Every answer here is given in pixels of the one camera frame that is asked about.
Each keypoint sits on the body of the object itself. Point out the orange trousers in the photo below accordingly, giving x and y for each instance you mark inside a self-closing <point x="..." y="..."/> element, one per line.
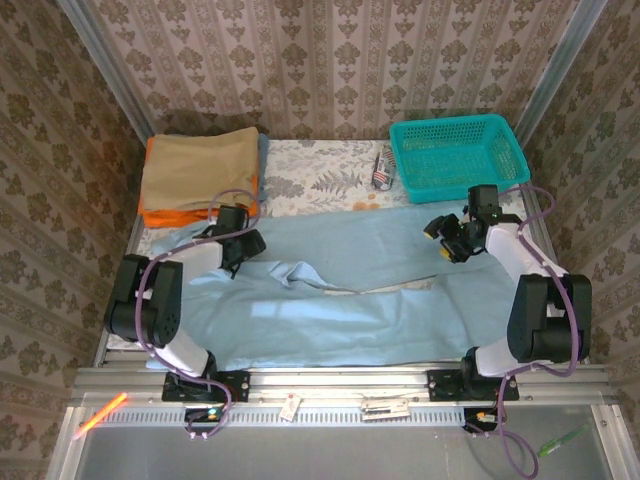
<point x="170" y="219"/>

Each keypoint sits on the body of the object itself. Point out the beige trousers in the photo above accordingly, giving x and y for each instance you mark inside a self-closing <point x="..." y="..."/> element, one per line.
<point x="200" y="165"/>

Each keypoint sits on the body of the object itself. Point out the light blue trousers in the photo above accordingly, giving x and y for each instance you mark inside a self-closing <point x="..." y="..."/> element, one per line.
<point x="350" y="310"/>

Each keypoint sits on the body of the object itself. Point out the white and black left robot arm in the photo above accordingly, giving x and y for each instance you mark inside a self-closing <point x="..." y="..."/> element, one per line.
<point x="150" y="300"/>

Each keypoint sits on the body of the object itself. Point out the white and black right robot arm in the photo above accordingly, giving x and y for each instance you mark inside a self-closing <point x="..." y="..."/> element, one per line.
<point x="545" y="315"/>

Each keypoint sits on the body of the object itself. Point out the grey-blue folded trousers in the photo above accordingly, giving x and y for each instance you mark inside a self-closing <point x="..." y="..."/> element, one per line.
<point x="263" y="165"/>

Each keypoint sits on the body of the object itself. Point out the teal plastic basket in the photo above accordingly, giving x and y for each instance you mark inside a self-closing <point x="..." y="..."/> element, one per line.
<point x="460" y="155"/>

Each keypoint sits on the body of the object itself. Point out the small flag-print pouch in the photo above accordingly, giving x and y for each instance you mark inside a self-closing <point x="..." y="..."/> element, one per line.
<point x="384" y="170"/>

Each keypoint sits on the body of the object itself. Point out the floral tablecloth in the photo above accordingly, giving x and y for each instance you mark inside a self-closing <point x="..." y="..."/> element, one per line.
<point x="320" y="170"/>

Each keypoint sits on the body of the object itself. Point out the white paper tag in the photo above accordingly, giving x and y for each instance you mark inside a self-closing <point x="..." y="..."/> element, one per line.
<point x="290" y="406"/>

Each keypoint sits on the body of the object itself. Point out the black connector with green light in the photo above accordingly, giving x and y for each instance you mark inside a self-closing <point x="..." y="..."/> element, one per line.
<point x="205" y="414"/>

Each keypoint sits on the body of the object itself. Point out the black connector with yellow plug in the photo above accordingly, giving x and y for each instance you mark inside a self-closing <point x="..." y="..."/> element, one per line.
<point x="482" y="417"/>

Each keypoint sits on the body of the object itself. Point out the orange pen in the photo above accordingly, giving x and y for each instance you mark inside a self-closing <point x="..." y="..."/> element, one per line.
<point x="100" y="415"/>

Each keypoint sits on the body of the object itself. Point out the green pen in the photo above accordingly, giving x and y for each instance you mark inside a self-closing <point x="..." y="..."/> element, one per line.
<point x="562" y="441"/>

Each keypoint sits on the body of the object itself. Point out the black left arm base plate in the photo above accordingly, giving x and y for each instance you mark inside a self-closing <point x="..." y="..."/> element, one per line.
<point x="235" y="387"/>

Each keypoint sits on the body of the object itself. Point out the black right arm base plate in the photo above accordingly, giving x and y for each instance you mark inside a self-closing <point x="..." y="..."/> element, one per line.
<point x="445" y="387"/>

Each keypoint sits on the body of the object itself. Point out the aluminium mounting rail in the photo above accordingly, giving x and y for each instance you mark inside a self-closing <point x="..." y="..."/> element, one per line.
<point x="340" y="382"/>

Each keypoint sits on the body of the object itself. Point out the aluminium frame post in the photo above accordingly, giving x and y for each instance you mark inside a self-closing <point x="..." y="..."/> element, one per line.
<point x="115" y="75"/>
<point x="555" y="75"/>

